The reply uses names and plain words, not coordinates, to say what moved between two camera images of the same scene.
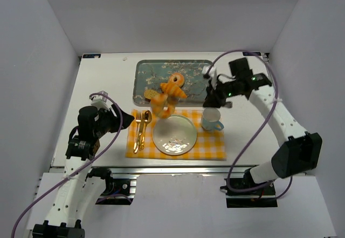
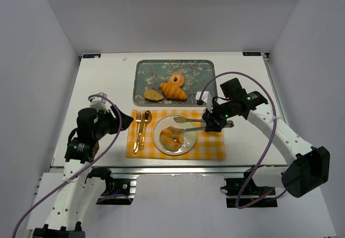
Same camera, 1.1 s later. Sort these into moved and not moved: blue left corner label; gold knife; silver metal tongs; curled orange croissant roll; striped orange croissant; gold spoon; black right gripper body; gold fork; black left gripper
Moved: silver metal tongs; black right gripper body; curled orange croissant roll
Not moved: gold knife; striped orange croissant; blue left corner label; gold spoon; black left gripper; gold fork
